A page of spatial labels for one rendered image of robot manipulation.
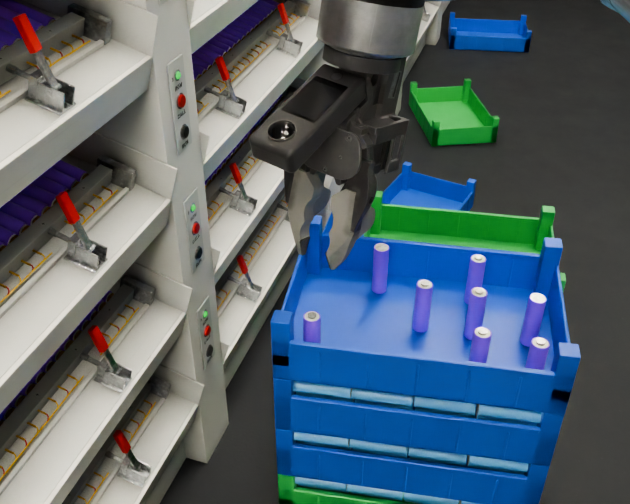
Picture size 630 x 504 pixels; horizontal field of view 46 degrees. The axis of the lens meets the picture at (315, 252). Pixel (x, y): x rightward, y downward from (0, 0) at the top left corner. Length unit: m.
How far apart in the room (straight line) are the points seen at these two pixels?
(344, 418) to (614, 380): 0.85
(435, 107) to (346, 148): 1.84
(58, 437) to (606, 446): 0.94
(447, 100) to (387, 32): 1.91
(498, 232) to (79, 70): 0.74
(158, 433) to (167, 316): 0.20
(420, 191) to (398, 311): 1.18
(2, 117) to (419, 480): 0.58
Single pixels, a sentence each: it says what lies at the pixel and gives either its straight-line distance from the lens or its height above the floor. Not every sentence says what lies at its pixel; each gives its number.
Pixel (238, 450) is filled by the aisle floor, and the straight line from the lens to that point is 1.36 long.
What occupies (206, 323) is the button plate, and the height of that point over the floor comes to 0.28.
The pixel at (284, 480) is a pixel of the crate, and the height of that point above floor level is 0.31.
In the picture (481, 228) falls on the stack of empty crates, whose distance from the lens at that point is 1.29.
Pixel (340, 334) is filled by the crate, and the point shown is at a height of 0.48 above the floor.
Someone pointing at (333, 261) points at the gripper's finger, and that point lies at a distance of 0.73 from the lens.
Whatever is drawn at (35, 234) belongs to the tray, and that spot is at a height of 0.58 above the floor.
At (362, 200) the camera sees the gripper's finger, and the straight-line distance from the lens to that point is 0.69.
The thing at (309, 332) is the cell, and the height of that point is 0.53.
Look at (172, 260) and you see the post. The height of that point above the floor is 0.43.
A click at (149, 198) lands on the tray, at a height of 0.54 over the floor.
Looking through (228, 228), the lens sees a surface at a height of 0.35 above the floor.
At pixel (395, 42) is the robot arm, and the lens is 0.66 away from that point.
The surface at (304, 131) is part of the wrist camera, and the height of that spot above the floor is 0.77.
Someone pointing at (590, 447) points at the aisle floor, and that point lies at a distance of 1.44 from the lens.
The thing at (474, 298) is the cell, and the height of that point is 0.54.
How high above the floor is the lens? 1.05
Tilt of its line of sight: 36 degrees down
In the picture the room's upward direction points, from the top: straight up
